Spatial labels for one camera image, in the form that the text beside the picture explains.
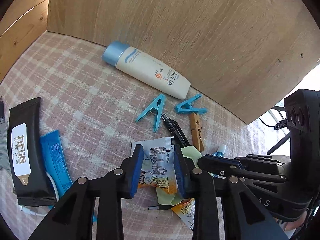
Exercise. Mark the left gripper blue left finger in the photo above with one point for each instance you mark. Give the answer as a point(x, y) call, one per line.
point(133, 170)

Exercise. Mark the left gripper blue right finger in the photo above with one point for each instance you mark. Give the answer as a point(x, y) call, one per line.
point(183, 166)

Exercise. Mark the orange white sachet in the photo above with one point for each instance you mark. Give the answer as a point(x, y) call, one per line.
point(158, 164)
point(186, 212)

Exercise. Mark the right human hand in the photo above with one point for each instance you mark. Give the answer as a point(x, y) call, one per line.
point(293, 225)

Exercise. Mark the yellow green cleaning cloth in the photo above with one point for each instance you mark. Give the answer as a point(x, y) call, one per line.
point(174, 199)

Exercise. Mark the small clear blue bottle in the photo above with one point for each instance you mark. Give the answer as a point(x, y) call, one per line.
point(220, 151)

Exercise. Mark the black ballpoint pen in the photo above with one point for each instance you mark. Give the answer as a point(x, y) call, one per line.
point(175, 130)

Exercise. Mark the wooden clothespin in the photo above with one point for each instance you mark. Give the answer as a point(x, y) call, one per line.
point(196, 129)

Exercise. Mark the teal clothespin at back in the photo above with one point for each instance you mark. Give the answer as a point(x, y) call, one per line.
point(186, 107)

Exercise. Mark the teal clothespin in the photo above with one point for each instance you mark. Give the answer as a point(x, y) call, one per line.
point(155, 107)
point(186, 107)

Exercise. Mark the teal clothespin near front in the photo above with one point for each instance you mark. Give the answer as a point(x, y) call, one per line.
point(155, 107)

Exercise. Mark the black mini tripod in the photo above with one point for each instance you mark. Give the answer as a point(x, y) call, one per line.
point(280, 125)

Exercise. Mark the plaid pink tablecloth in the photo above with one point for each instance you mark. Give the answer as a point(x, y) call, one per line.
point(94, 107)

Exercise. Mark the blue flat sachet pack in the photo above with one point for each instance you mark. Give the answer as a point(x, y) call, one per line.
point(54, 161)

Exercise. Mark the white sunscreen bottle blue cap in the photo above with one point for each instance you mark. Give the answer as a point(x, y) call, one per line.
point(147, 69)

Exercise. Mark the black wet wipes pack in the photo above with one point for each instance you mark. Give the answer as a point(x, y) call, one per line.
point(32, 186)

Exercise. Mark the grey small pouch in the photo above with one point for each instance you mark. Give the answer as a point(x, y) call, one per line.
point(4, 158)

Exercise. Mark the wooden back panel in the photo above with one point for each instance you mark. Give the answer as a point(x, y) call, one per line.
point(244, 54)

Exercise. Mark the wooden side panel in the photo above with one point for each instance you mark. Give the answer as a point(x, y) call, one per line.
point(22, 24)

